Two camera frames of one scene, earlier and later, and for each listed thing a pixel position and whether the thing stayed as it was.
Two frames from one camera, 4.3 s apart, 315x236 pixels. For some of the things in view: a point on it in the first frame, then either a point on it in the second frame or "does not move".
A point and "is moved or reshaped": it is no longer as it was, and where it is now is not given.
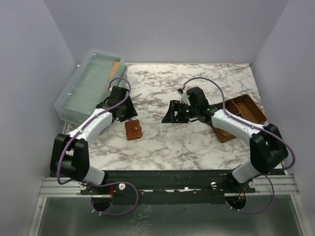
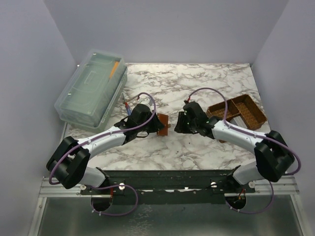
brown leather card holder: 133,130 is moved or reshaped
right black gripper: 175,105 -> 179,127
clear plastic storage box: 97,71 does not move
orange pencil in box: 113,70 does not move
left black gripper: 131,112 -> 157,124
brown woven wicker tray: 243,107 does not move
